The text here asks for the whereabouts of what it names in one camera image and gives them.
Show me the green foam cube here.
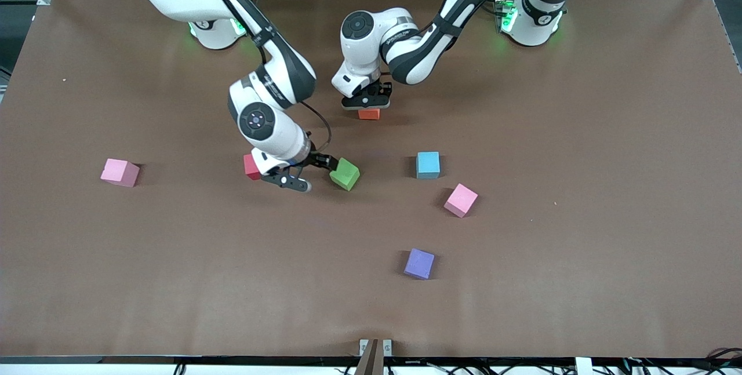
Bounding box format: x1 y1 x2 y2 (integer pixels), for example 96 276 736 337
329 158 361 192

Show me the blue foam cube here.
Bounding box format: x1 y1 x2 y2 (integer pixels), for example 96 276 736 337
416 151 441 180

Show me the purple foam cube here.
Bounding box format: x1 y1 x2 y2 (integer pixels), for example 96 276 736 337
403 248 435 281

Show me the pink foam cube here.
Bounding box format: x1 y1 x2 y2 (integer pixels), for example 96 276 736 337
443 183 479 219
100 158 140 188

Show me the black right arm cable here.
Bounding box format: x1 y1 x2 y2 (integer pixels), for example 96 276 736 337
299 100 333 155

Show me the camera mount strut with brackets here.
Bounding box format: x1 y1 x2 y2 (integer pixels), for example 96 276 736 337
355 338 393 375

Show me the black cable bundle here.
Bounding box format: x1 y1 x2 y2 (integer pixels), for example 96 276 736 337
623 358 742 375

